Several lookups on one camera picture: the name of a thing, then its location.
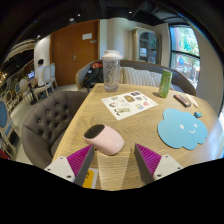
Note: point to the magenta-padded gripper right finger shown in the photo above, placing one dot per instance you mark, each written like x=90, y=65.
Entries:
x=166, y=165

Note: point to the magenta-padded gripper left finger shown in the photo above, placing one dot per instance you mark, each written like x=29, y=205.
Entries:
x=60, y=166

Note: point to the pink and black computer mouse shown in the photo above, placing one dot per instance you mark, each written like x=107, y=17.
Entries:
x=106, y=140

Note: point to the blue cloud-shaped mouse pad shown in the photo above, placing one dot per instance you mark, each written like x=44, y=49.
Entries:
x=181, y=128

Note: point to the yellow card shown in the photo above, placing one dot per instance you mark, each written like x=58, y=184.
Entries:
x=90, y=178

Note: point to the grey tufted armchair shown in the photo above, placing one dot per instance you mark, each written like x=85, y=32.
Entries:
x=46, y=125

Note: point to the small blue eraser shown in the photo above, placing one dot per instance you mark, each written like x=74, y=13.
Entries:
x=198, y=114

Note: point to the small black and red box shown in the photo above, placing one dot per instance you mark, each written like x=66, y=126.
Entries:
x=182, y=100

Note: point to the white tube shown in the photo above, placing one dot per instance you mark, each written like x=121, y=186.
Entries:
x=192, y=100

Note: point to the white sticker sheet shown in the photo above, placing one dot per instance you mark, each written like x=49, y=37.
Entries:
x=128, y=105

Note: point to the blue round-back chair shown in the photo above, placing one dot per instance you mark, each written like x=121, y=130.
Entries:
x=4, y=116

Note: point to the green drink can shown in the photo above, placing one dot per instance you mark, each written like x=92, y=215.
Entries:
x=165, y=83

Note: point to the grey curved sofa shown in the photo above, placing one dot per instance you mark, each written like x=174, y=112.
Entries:
x=181, y=81

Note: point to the small striped cushion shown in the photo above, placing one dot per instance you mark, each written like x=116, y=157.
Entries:
x=155, y=79

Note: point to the white round-back chair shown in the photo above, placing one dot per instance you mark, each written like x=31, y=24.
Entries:
x=46, y=78
x=53, y=71

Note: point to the large striped cushion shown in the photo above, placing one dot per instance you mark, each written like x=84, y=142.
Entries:
x=135, y=76

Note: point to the open laptop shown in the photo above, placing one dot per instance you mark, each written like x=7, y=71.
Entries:
x=31, y=75

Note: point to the black and red backpack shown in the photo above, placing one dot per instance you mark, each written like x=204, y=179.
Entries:
x=92, y=76

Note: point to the person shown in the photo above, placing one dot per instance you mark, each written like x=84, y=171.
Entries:
x=40, y=71

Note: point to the clear shaker bottle, white lid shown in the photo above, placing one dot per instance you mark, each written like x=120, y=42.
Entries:
x=111, y=75

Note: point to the large black-framed window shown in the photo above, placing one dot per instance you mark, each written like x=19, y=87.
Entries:
x=185, y=53

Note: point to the brown wooden door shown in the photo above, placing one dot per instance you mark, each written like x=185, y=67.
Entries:
x=68, y=50

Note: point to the arched glass-door cabinet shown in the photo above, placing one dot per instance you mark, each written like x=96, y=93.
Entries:
x=146, y=46

